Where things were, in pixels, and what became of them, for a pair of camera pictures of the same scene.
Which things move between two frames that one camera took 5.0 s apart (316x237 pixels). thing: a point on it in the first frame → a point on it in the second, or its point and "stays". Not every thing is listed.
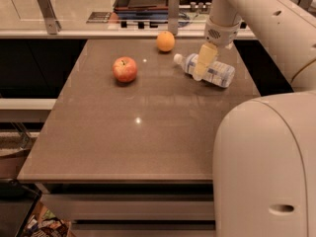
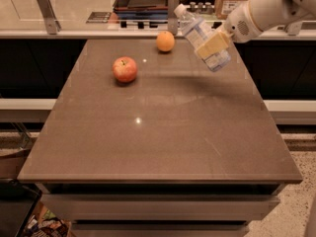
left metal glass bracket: x=47 y=11 stays
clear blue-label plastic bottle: x=219 y=73 → x=197 y=32
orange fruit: x=165 y=41 stays
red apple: x=124 y=69 stays
